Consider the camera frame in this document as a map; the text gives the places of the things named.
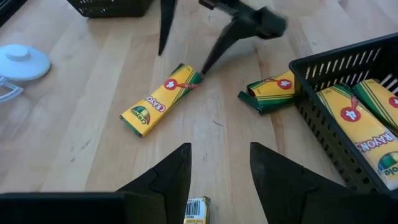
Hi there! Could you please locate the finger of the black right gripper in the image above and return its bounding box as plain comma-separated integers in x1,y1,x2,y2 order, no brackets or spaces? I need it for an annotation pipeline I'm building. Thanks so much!
157,0,178,57
200,6,288,76

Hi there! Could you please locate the white round puck device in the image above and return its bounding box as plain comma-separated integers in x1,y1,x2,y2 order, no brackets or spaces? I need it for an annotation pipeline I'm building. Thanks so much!
0,43,52,82

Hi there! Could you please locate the black slotted plastic basket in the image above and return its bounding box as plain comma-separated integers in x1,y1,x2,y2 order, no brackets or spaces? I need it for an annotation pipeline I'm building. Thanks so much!
288,32,398,196
66,0,155,19

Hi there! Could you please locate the yellow battery pack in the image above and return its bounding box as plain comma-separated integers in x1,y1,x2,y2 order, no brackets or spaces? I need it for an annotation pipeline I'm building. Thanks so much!
237,70,301,115

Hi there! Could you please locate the yellow green crayon box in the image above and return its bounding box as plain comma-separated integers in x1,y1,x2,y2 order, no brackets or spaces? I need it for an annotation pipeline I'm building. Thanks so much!
182,195,211,224
351,78,398,134
119,63,205,138
315,83,398,191

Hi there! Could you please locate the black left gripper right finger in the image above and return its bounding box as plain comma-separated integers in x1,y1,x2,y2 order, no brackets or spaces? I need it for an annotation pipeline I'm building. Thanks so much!
249,141,398,224

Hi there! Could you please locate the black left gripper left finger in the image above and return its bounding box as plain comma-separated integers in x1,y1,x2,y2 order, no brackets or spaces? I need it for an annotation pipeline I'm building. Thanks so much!
116,142,193,224

